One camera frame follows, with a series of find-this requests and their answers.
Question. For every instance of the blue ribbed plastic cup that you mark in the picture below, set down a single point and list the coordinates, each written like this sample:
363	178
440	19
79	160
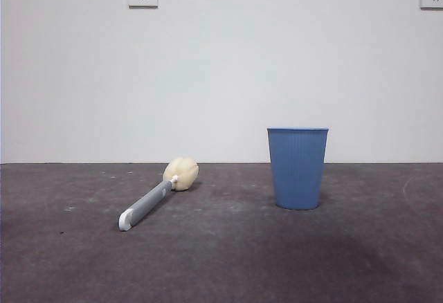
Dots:
297	168

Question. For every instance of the cup brush with sponge head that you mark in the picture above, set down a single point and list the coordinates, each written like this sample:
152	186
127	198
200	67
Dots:
149	202

